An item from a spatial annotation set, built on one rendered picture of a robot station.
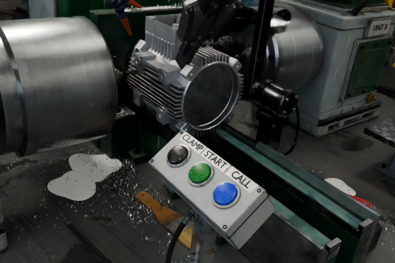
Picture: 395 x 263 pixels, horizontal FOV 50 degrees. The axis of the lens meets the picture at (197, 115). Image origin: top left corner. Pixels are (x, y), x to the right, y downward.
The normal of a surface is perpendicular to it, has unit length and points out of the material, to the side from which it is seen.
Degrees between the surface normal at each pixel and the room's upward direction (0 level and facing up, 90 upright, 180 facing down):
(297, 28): 47
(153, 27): 90
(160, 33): 90
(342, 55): 90
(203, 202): 35
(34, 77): 62
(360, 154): 0
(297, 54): 77
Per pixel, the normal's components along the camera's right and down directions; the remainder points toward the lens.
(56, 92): 0.60, 0.12
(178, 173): -0.38, -0.62
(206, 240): 0.60, 0.40
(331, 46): -0.79, 0.19
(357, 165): 0.10, -0.90
